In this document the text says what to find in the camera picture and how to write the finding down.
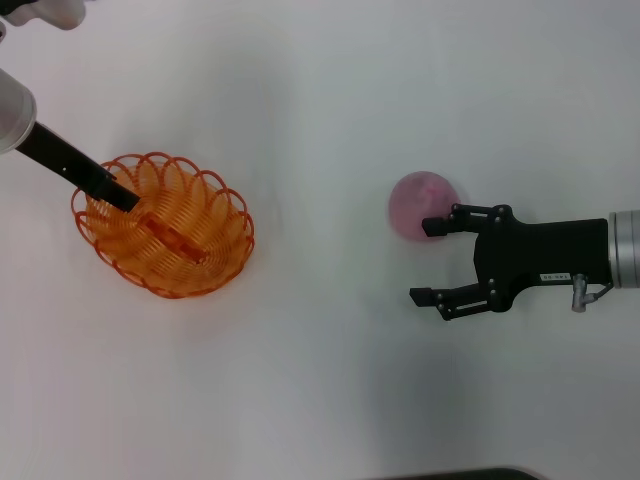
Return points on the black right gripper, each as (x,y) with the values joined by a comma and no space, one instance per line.
(545,255)

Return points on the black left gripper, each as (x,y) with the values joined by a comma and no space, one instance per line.
(60,155)

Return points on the orange woven plastic basket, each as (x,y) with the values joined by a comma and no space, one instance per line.
(170,240)

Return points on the pink peach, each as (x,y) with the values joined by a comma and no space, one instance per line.
(415,200)

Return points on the black rounded robot base part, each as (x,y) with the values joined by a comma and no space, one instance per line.
(470,475)

